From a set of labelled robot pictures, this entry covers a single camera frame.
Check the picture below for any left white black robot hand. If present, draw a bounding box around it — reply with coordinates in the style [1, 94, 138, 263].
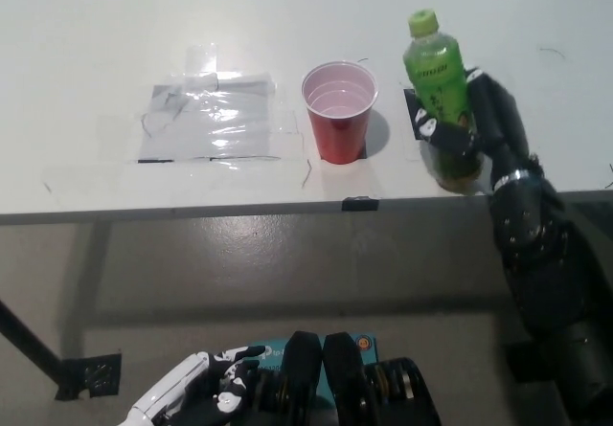
[125, 345, 267, 426]

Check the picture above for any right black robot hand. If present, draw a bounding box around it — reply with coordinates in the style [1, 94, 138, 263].
[414, 65, 547, 192]

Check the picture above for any clear taped plastic sheet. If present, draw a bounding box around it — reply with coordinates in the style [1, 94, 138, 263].
[137, 72, 288, 164]

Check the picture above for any black table leg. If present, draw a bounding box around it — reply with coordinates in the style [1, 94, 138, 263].
[0, 299, 66, 389]

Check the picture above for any red plastic cup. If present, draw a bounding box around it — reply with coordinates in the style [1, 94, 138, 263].
[301, 60, 381, 165]

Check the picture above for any small black tape strip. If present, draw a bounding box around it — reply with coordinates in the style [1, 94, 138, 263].
[342, 195, 380, 213]

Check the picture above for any green tea bottle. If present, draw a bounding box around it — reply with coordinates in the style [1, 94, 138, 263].
[401, 8, 485, 191]

